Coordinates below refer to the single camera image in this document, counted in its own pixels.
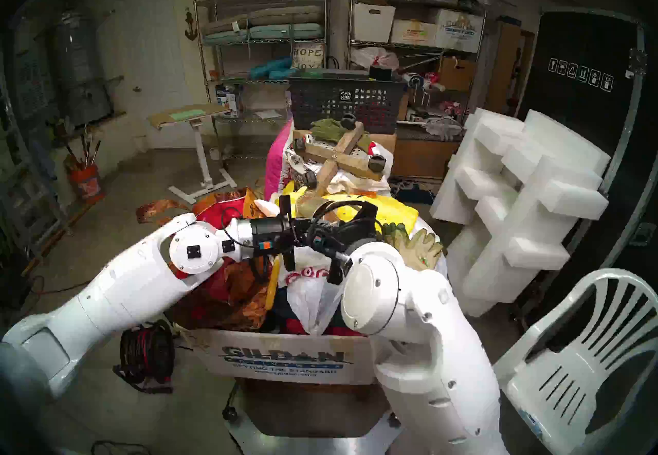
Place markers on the white door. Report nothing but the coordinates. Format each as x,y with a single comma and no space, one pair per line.
154,58

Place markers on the pink flower bunch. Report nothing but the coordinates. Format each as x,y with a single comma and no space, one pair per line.
452,108

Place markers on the white cloth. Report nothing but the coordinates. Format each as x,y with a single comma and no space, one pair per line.
354,179

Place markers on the red fabric bag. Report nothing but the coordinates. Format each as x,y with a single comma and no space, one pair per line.
221,212

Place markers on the brown cardboard box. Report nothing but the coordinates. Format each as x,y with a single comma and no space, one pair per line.
457,73

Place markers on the grey aluminium ladder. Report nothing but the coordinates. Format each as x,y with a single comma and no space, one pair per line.
15,186

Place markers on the black base knob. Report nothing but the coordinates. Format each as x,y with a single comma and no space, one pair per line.
230,413

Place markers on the orange bucket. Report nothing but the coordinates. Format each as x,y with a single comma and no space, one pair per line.
88,186

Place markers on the pink pillow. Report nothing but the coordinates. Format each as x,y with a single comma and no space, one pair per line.
277,166

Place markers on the yellow cloth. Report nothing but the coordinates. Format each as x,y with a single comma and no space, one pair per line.
396,212

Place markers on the teal seat cushion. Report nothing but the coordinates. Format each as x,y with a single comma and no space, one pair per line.
285,31

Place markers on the white foam packing block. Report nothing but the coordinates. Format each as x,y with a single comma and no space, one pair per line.
545,176

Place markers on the light green paper sheet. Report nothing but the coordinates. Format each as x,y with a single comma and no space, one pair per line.
187,113

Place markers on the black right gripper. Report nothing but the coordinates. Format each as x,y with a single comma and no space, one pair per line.
334,240

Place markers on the white storage box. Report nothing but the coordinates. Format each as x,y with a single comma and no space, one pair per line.
372,24

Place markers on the black flight case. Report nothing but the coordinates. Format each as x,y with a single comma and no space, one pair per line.
581,47

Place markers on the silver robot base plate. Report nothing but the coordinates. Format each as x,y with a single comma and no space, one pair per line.
308,438

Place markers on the tan espadrille wedge sandal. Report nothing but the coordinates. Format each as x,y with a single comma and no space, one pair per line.
308,207

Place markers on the brown wooden cabinet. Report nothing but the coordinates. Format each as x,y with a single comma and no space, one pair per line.
421,155

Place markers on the small black box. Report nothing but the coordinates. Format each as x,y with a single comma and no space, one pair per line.
381,73

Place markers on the white plastic bag red print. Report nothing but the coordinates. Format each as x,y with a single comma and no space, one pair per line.
308,299

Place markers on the beige seat cushion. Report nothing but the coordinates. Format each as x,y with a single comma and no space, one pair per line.
282,14

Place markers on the white conch shell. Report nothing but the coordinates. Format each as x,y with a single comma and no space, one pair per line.
264,208

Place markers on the green knit glove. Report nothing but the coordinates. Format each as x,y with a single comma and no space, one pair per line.
326,127

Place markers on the blue patterned rug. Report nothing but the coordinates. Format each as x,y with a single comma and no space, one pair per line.
411,191

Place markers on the teal folded cushion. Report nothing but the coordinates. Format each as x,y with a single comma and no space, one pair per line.
272,69

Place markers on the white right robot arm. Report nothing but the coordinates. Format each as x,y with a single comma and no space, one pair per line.
426,346

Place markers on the dark plastic laundry basket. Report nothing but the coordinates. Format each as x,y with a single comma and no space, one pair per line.
318,99

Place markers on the white box orange label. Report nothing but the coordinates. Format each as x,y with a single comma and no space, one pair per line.
411,32

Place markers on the white overbed table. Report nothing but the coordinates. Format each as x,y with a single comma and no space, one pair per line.
159,120

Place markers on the brown anchor wall decoration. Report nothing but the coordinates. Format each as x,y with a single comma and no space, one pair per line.
190,32

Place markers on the HOPE printed pillow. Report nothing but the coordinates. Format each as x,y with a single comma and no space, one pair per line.
307,55

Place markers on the white perforated tray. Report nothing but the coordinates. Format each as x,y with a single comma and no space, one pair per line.
360,154

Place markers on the white plastic chair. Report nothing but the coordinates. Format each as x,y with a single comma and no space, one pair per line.
565,382

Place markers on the Gildan printed cardboard box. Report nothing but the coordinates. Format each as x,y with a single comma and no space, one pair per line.
457,29
288,356

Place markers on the grey water heater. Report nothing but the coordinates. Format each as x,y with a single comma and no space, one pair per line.
77,63

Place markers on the wooden cross caster dolly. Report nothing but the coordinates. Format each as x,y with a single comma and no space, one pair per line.
334,155

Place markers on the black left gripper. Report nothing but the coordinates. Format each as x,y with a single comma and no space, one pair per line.
270,238

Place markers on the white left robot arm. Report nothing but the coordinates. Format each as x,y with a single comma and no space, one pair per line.
118,294

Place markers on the blue white product box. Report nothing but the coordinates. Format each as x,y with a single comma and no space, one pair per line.
230,100

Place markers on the brown wooden door panel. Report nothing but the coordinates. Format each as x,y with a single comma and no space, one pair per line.
506,63

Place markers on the grey vented furnace cabinet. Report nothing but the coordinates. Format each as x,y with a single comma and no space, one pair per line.
31,83

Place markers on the beige green work glove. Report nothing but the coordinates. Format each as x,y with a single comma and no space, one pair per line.
416,248

